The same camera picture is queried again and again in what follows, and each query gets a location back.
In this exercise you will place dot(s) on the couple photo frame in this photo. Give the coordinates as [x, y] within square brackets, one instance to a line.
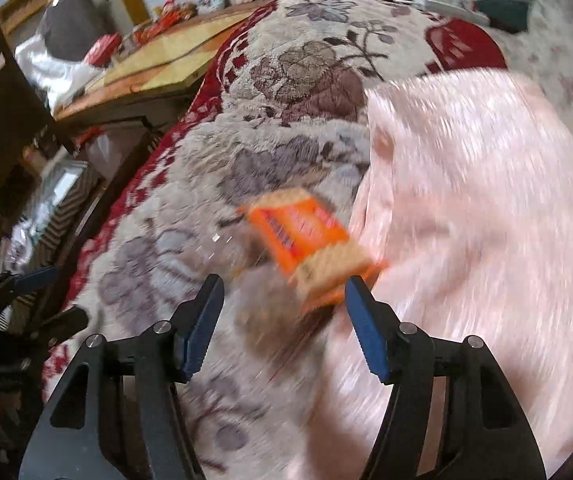
[210, 2]

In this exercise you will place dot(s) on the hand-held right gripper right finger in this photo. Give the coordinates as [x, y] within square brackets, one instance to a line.
[369, 332]

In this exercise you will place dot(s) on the red plush toy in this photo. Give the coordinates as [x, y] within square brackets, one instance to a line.
[169, 11]

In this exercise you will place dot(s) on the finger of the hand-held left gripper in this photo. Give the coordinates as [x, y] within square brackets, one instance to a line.
[39, 277]
[66, 317]

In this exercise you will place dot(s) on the white plastic bag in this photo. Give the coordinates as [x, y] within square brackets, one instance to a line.
[51, 72]

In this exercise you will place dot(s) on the floral fabric cushion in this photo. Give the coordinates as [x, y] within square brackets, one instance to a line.
[561, 60]

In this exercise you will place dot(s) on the dark wooden chair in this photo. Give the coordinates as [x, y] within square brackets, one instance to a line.
[1, 125]

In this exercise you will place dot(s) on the wooden table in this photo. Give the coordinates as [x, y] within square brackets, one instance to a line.
[166, 55]

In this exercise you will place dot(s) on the floral fleece blanket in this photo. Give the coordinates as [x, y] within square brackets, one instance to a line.
[266, 125]

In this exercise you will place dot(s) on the pink quilt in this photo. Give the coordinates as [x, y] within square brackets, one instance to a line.
[466, 210]

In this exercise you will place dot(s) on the chevron striped box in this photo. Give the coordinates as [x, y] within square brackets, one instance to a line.
[61, 205]

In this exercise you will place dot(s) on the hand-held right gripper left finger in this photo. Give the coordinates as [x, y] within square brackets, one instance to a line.
[200, 327]

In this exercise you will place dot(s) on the red gift box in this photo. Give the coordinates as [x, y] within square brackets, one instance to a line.
[102, 49]

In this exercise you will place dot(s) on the orange cracker packet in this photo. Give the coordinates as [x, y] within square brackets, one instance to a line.
[306, 240]

